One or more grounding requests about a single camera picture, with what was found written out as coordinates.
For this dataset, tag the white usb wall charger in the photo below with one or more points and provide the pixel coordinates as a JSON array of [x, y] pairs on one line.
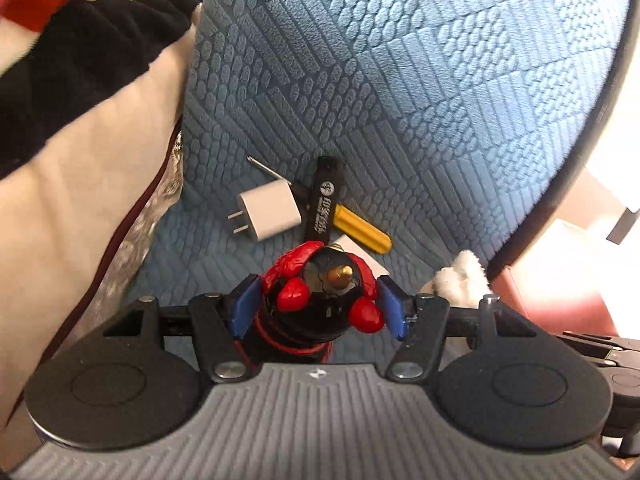
[[266, 211]]

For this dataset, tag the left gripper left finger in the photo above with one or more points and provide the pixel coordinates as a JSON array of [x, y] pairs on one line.
[[220, 323]]

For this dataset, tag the yellow handled screwdriver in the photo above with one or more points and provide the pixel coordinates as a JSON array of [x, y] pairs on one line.
[[344, 220]]

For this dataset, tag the white fluffy plush item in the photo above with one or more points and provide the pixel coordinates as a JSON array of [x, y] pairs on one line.
[[463, 284]]

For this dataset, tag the beige red black blanket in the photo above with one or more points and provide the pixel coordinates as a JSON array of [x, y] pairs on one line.
[[91, 103]]

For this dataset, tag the black rectangular tool with logo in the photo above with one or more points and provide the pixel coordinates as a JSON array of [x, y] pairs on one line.
[[324, 194]]

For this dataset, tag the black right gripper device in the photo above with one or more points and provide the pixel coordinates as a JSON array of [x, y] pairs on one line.
[[618, 361]]

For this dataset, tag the red black flexible mini tripod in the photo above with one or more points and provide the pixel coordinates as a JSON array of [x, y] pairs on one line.
[[311, 296]]

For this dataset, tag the blue textured sofa cushion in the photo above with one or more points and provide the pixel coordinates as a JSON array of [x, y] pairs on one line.
[[460, 123]]

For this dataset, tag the red pink box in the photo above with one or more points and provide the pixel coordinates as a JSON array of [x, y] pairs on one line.
[[570, 279]]

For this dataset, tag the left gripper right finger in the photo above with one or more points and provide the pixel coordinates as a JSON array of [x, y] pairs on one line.
[[419, 323]]

